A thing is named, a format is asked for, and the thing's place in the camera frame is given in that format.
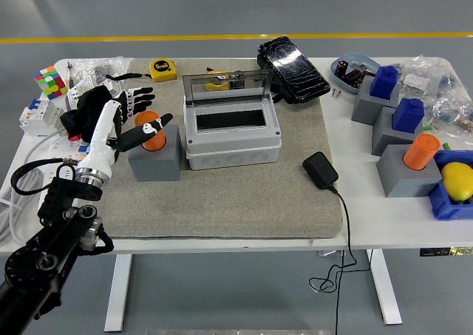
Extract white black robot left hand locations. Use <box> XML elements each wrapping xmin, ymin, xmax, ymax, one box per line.
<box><xmin>76</xmin><ymin>87</ymin><xmax>174</xmax><ymax>177</ymax></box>

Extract smoky transparent box lid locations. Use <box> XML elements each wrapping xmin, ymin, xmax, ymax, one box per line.
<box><xmin>181</xmin><ymin>70</ymin><xmax>274</xmax><ymax>105</ymax></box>

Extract grey electrical junction box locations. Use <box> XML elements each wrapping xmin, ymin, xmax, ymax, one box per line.
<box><xmin>183</xmin><ymin>97</ymin><xmax>282</xmax><ymax>172</ymax></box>

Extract black cloth glove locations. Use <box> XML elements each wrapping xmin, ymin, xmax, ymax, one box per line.
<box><xmin>59</xmin><ymin>87</ymin><xmax>119</xmax><ymax>143</ymax></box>

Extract white power strip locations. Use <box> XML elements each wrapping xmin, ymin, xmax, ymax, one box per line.
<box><xmin>38</xmin><ymin>134</ymin><xmax>92</xmax><ymax>203</ymax></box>

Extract white purple small carton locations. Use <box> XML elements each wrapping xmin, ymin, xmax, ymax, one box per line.
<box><xmin>65</xmin><ymin>78</ymin><xmax>125</xmax><ymax>110</ymax></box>

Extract grey block with round hole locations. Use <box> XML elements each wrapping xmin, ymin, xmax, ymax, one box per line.
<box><xmin>128</xmin><ymin>123</ymin><xmax>183</xmax><ymax>183</ymax></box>

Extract white circuit breaker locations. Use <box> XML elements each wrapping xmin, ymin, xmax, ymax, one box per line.
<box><xmin>18</xmin><ymin>98</ymin><xmax>64</xmax><ymax>138</ymax></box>

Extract clear plastic bag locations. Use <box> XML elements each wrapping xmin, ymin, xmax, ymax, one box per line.
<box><xmin>72</xmin><ymin>56</ymin><xmax>133</xmax><ymax>92</ymax></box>

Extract large colourful puzzle cube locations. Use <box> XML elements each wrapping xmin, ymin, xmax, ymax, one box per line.
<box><xmin>32</xmin><ymin>65</ymin><xmax>70</xmax><ymax>101</ymax></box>

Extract square yellow tape measure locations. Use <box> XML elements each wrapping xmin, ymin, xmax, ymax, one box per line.
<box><xmin>105</xmin><ymin>58</ymin><xmax>178</xmax><ymax>83</ymax></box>

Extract round yellow tape measure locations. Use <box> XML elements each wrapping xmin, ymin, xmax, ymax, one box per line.
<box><xmin>204</xmin><ymin>67</ymin><xmax>233</xmax><ymax>92</ymax></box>

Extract grey-brown mat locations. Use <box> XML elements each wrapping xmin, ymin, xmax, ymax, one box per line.
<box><xmin>96</xmin><ymin>56</ymin><xmax>344</xmax><ymax>240</ymax></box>

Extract white table leg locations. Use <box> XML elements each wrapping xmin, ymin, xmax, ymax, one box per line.
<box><xmin>365</xmin><ymin>248</ymin><xmax>403</xmax><ymax>325</ymax></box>
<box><xmin>103</xmin><ymin>254</ymin><xmax>133</xmax><ymax>332</ymax></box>

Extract shiny black case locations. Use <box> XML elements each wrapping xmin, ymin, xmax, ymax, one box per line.
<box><xmin>256</xmin><ymin>35</ymin><xmax>332</xmax><ymax>105</ymax></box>

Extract black power adapter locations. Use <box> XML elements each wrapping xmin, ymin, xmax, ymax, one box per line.
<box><xmin>302</xmin><ymin>151</ymin><xmax>339</xmax><ymax>191</ymax></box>

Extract blue-grey dish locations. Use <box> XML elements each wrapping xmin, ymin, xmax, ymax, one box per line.
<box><xmin>330</xmin><ymin>52</ymin><xmax>381</xmax><ymax>95</ymax></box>

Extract brown electronic components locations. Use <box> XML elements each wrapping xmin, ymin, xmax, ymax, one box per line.
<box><xmin>341</xmin><ymin>64</ymin><xmax>370</xmax><ymax>89</ymax></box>

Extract grey holder block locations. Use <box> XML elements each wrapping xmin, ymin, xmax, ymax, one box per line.
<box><xmin>371</xmin><ymin>106</ymin><xmax>424</xmax><ymax>157</ymax></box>
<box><xmin>350</xmin><ymin>75</ymin><xmax>402</xmax><ymax>126</ymax></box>
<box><xmin>375</xmin><ymin>143</ymin><xmax>444</xmax><ymax>198</ymax></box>

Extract blue bottle-shaped block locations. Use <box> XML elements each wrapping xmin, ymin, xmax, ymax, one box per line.
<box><xmin>391</xmin><ymin>98</ymin><xmax>425</xmax><ymax>133</ymax></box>
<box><xmin>370</xmin><ymin>65</ymin><xmax>400</xmax><ymax>100</ymax></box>

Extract clear bag of components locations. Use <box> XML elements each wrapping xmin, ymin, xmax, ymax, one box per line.
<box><xmin>424</xmin><ymin>90</ymin><xmax>473</xmax><ymax>136</ymax></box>
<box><xmin>397</xmin><ymin>55</ymin><xmax>459</xmax><ymax>103</ymax></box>

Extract blue plastic bin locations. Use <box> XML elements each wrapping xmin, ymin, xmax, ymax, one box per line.
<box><xmin>427</xmin><ymin>149</ymin><xmax>473</xmax><ymax>221</ymax></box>

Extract yellow lemon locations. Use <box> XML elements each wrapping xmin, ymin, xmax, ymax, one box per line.
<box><xmin>440</xmin><ymin>161</ymin><xmax>473</xmax><ymax>203</ymax></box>

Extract black table control panel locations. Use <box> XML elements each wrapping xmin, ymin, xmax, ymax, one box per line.
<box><xmin>419</xmin><ymin>246</ymin><xmax>473</xmax><ymax>257</ymax></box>

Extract white power cable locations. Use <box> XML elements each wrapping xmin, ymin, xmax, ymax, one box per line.
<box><xmin>0</xmin><ymin>127</ymin><xmax>67</xmax><ymax>246</ymax></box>

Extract black adapter cord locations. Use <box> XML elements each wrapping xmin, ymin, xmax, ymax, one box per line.
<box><xmin>308</xmin><ymin>185</ymin><xmax>370</xmax><ymax>335</ymax></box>

